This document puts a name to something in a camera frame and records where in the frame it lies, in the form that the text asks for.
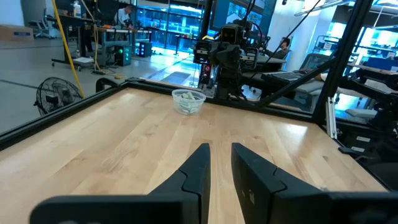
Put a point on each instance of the silver aluminium bracket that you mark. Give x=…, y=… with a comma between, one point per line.
x=331, y=118

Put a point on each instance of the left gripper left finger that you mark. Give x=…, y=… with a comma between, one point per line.
x=124, y=210

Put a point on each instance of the office chair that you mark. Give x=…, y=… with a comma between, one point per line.
x=42, y=25

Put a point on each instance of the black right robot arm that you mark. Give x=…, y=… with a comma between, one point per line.
x=228, y=84

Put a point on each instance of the cardboard box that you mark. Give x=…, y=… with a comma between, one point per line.
x=15, y=32

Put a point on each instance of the person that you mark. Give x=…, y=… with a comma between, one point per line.
x=123, y=16
x=280, y=49

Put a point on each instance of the black floor fan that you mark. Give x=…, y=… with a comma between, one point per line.
x=54, y=95

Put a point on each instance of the black laptop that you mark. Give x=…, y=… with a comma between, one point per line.
x=314, y=61

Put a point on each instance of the grey floor mat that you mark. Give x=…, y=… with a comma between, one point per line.
x=174, y=77

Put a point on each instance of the black keyboard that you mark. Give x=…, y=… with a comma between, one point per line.
x=281, y=76

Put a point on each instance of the black work table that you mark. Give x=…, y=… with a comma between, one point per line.
x=77, y=21

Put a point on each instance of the light green stevia packet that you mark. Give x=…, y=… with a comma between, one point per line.
x=186, y=109
x=188, y=96

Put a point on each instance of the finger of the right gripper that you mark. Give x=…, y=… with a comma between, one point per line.
x=219, y=57
x=234, y=59

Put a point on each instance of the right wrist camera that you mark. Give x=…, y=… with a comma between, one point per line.
x=229, y=34

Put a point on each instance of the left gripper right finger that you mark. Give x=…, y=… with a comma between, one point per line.
x=280, y=205

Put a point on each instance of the white bottle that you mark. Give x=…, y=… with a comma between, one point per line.
x=76, y=8

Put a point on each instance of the computer with green lights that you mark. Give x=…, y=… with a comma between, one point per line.
x=122, y=55

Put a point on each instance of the clear plastic cup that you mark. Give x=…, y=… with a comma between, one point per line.
x=178, y=105

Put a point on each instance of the black aluminium frame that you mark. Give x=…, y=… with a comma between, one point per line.
x=62, y=114

